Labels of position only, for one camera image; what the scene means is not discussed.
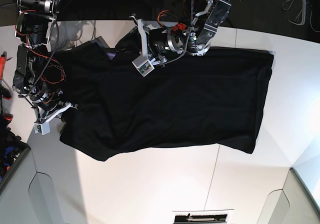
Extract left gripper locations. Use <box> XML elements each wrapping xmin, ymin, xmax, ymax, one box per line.
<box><xmin>115</xmin><ymin>13</ymin><xmax>166</xmax><ymax>66</ymax></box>

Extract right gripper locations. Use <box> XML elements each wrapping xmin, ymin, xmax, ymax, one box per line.
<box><xmin>35</xmin><ymin>101</ymin><xmax>78</xmax><ymax>124</ymax></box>

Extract black printed t-shirt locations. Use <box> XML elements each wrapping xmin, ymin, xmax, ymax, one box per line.
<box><xmin>55</xmin><ymin>43</ymin><xmax>274</xmax><ymax>162</ymax></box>

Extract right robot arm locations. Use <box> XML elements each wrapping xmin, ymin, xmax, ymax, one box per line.
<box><xmin>13</xmin><ymin>0</ymin><xmax>72</xmax><ymax>125</ymax></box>

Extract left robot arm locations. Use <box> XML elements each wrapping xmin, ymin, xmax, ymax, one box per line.
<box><xmin>115</xmin><ymin>0</ymin><xmax>241</xmax><ymax>71</ymax></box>

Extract black white label plate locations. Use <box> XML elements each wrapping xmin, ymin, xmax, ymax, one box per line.
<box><xmin>172</xmin><ymin>209</ymin><xmax>234</xmax><ymax>224</ymax></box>

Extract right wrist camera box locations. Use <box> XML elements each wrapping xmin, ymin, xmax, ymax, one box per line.
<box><xmin>34</xmin><ymin>121</ymin><xmax>50</xmax><ymax>135</ymax></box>

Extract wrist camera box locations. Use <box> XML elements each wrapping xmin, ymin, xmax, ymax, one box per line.
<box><xmin>34</xmin><ymin>121</ymin><xmax>50</xmax><ymax>135</ymax></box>
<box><xmin>132</xmin><ymin>55</ymin><xmax>155</xmax><ymax>77</ymax></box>

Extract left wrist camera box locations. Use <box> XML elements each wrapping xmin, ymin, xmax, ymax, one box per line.
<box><xmin>132</xmin><ymin>55</ymin><xmax>155</xmax><ymax>77</ymax></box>

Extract orange handled tool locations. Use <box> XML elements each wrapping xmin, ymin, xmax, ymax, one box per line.
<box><xmin>0</xmin><ymin>51</ymin><xmax>12</xmax><ymax>100</ymax></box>

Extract grey cable bundle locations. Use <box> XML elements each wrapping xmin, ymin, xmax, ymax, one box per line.
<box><xmin>282</xmin><ymin>0</ymin><xmax>320</xmax><ymax>32</ymax></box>

